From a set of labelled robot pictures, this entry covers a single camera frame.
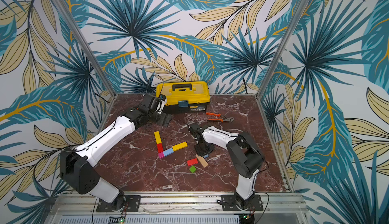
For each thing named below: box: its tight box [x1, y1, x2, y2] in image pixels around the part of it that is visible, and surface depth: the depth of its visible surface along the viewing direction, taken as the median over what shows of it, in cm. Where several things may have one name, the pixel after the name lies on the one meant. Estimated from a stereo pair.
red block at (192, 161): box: [186, 158, 199, 167], surface depth 88 cm
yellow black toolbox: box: [156, 81, 211, 115], surface depth 100 cm
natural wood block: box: [195, 154, 209, 168], surface depth 87 cm
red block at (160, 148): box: [156, 142, 164, 154], surface depth 92 cm
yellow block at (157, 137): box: [153, 130, 163, 145], surface depth 97 cm
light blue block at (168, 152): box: [163, 147, 174, 157], surface depth 92 cm
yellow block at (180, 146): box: [172, 141, 188, 152], surface depth 94 cm
